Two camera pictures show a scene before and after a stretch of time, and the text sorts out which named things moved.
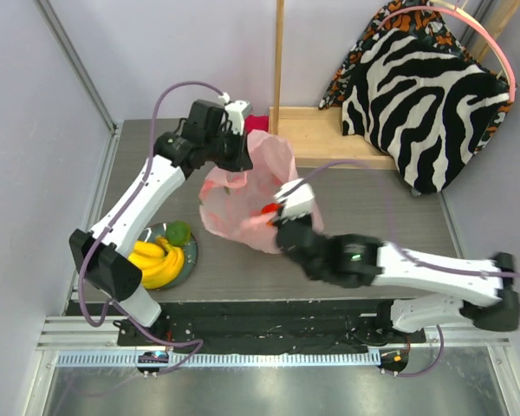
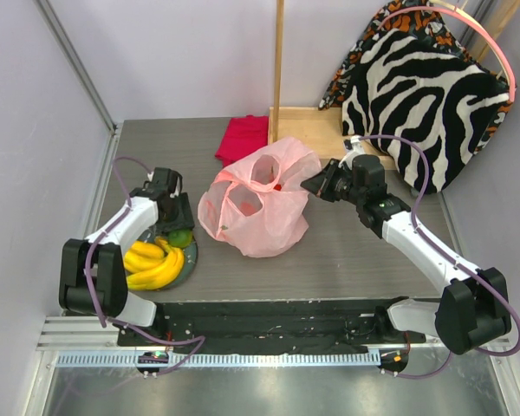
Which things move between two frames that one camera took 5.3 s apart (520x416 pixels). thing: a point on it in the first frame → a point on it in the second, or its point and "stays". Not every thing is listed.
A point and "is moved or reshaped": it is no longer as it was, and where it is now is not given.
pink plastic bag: x=231 y=199 is moved or reshaped
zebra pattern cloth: x=424 y=111 stays
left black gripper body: x=225 y=149 → x=173 y=211
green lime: x=178 y=232 stays
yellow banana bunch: x=159 y=262 stays
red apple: x=270 y=208 → x=246 y=206
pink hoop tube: x=471 y=22 stays
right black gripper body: x=291 y=230 → x=326 y=183
